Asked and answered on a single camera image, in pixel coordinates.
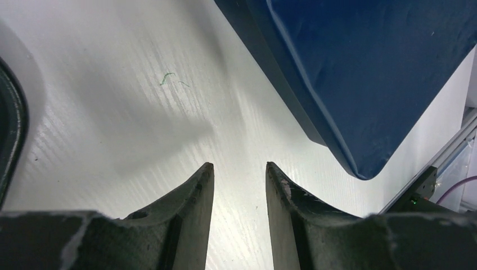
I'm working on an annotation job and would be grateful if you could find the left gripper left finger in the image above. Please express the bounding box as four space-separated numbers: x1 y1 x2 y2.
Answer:
1 163 214 269

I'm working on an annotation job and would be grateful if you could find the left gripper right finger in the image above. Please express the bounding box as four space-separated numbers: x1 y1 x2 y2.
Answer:
265 162 476 269

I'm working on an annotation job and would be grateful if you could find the blue box lid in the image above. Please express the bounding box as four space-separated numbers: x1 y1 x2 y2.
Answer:
217 1 476 180

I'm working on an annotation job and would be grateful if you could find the black chocolate tray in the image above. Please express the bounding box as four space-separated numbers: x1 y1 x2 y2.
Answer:
1 60 29 207

